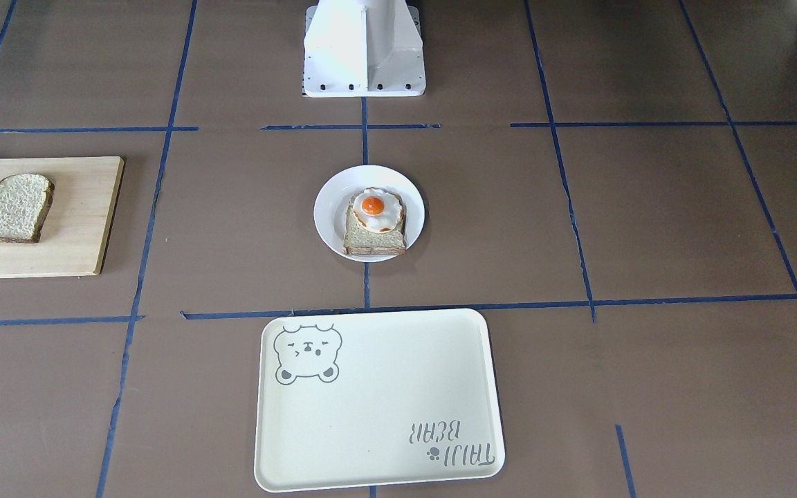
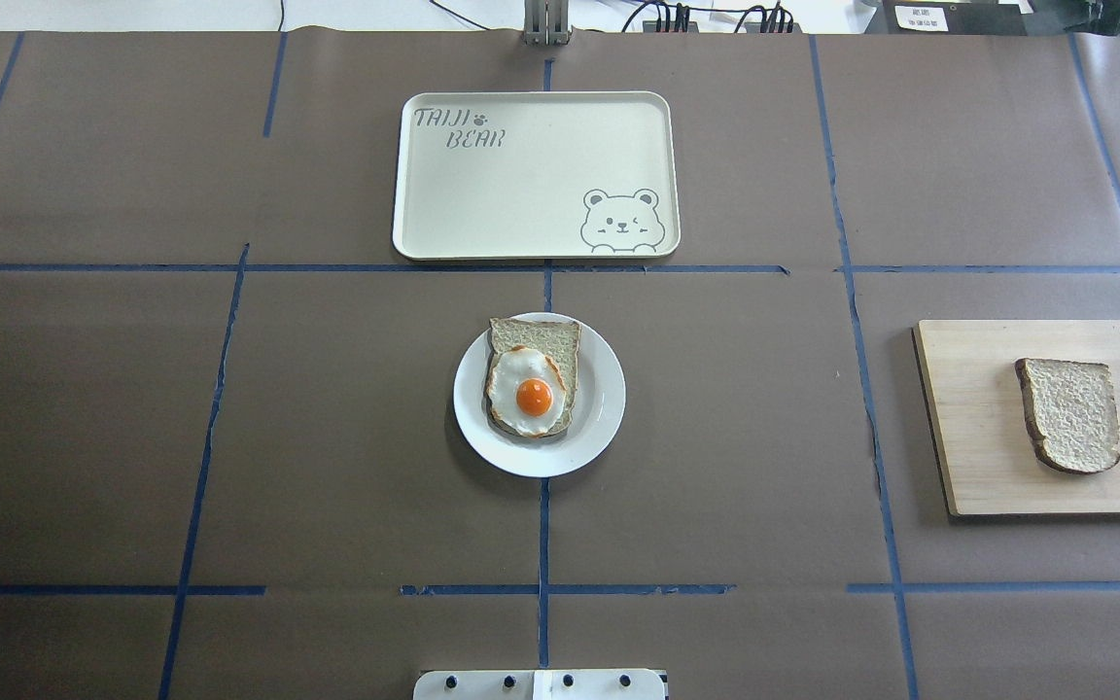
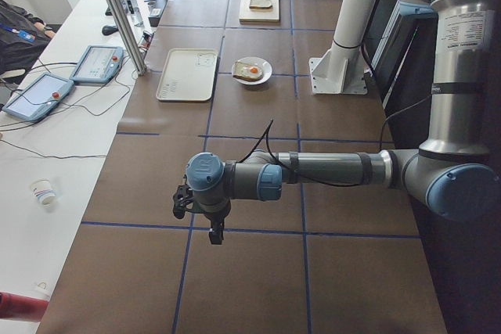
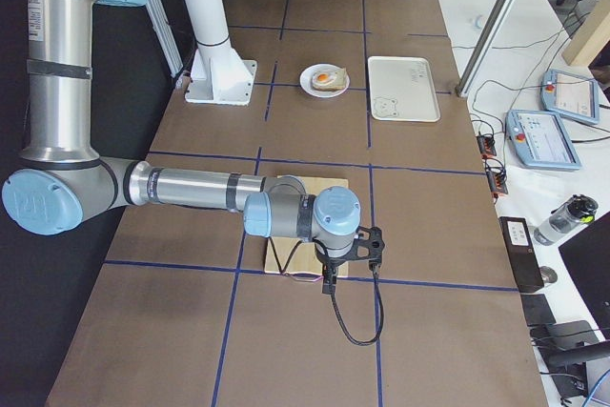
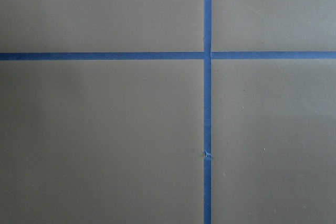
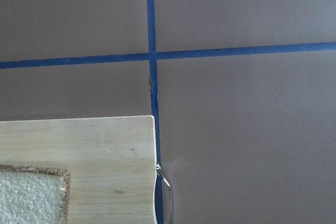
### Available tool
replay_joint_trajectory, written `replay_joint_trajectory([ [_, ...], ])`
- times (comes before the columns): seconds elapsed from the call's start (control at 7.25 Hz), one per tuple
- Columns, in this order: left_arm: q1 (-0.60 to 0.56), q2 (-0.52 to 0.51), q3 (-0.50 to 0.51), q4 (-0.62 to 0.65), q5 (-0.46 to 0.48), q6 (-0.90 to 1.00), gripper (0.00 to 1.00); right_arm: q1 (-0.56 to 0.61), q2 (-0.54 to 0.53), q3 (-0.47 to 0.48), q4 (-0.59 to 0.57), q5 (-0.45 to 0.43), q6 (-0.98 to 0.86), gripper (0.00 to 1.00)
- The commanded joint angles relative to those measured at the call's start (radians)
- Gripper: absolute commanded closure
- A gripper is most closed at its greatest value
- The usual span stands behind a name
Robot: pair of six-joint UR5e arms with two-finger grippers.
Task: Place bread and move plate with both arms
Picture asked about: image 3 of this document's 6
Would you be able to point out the aluminium frame post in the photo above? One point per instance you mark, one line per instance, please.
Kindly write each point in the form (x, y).
(127, 36)

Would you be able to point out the black computer mouse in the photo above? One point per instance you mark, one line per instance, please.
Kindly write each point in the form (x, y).
(108, 30)

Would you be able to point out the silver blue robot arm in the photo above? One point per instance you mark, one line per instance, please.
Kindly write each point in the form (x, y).
(447, 172)

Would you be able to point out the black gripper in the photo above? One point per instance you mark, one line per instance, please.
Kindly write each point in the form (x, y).
(214, 220)

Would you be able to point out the near blue teach pendant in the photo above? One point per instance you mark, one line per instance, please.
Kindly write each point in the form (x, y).
(38, 99)

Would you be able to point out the blue teach pendant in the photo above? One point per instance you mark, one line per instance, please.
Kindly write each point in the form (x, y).
(98, 65)
(38, 99)

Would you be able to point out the plain bread slice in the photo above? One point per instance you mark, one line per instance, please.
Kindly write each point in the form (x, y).
(260, 4)

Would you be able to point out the white paper cup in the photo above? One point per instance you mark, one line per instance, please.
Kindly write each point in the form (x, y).
(43, 191)

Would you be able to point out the person in dark jacket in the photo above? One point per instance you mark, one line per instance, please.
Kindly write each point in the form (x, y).
(24, 37)

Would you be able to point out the far blue teach pendant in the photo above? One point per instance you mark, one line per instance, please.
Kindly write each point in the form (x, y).
(98, 65)

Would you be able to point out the cream plastic tray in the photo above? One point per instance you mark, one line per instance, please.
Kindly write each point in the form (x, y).
(188, 75)

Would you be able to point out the wooden cutting board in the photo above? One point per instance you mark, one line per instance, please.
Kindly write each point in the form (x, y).
(259, 11)

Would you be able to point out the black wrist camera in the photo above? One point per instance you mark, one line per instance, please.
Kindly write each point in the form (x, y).
(182, 201)

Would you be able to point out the red bottle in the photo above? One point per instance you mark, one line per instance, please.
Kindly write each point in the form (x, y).
(22, 308)

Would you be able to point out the bread slice with fried egg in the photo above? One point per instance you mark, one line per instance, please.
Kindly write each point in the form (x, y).
(247, 72)

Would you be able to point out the white pillar with base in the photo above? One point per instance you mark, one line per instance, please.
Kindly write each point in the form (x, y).
(340, 70)

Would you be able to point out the white round plate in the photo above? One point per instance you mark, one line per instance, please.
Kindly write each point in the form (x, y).
(262, 63)

